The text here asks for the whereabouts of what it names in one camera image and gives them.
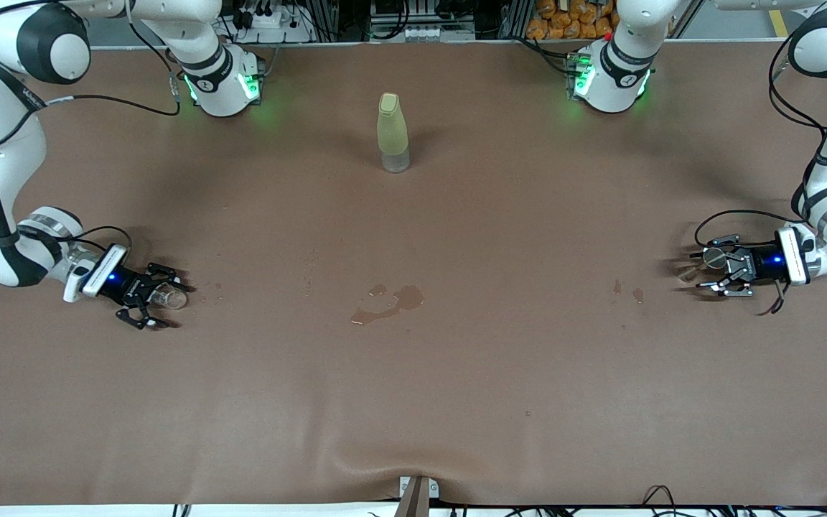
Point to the grey metal clamp bracket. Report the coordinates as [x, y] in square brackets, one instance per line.
[405, 488]

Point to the metal jigger measuring cup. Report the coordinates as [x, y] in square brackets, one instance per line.
[713, 258]

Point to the white power strip with plugs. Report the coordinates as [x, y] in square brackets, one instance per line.
[270, 21]

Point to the clear glass cup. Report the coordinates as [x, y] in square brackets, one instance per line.
[169, 296]

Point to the brown table mat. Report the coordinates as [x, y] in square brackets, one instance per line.
[413, 395]

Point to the dark camera pole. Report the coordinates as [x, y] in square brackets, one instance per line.
[413, 502]

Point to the white terminal strip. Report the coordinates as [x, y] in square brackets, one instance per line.
[421, 34]

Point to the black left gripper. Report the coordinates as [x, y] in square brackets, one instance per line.
[763, 264]

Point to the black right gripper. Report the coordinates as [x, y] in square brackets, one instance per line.
[121, 284]

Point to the brown liquid puddle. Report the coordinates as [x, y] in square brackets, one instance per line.
[410, 296]

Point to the yellow-green bottle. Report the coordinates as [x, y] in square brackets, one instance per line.
[392, 136]

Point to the orange packaged goods pile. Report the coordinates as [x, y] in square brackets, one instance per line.
[564, 21]

